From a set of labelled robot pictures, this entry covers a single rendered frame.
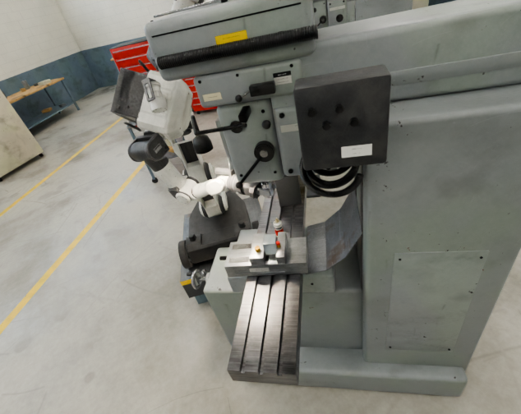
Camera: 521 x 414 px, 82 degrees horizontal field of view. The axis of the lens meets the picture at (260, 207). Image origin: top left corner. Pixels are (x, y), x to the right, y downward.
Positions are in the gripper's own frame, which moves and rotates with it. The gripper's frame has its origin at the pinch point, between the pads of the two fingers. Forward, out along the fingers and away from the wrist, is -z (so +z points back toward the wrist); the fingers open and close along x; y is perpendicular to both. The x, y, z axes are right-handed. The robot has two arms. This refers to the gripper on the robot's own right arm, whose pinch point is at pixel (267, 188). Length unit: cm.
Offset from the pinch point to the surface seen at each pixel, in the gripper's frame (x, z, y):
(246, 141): -9.6, -2.8, -27.1
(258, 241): -14.3, 0.4, 18.4
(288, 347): -46, -28, 29
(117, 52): 297, 474, -12
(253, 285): -28.6, -3.0, 29.3
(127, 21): 636, 839, -39
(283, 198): 23.3, 7.6, 23.9
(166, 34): -18, 10, -63
